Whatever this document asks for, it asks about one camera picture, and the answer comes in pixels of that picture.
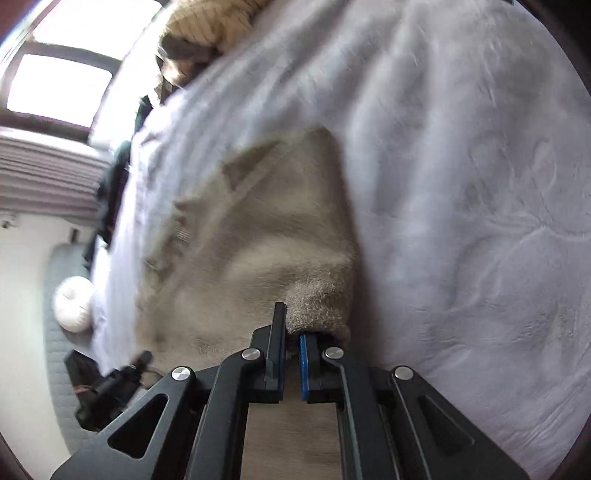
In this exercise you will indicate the white round cushion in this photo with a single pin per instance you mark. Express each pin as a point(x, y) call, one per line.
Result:
point(74, 303)

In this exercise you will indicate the pale lavender plush blanket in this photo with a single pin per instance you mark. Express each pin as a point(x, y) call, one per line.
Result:
point(438, 161)

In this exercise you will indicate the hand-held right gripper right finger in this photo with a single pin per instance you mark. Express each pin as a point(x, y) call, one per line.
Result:
point(304, 369)

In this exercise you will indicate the dark clothing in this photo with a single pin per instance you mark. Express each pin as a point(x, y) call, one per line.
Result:
point(113, 184)

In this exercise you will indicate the cream knitted cloth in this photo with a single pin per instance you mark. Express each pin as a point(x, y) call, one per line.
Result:
point(207, 21)

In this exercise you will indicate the brown cloth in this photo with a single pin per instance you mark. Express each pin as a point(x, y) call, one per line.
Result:
point(184, 62)

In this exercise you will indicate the window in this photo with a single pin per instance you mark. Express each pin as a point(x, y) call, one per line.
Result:
point(60, 85)

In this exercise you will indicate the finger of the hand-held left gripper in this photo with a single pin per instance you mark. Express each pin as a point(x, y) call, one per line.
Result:
point(140, 360)

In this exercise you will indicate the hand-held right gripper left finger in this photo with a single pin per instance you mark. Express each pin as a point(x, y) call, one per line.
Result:
point(276, 350)

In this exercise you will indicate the striped window blind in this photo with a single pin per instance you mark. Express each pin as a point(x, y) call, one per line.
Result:
point(44, 175)

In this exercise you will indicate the beige fuzzy sweater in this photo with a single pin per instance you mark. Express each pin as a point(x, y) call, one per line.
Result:
point(258, 240)

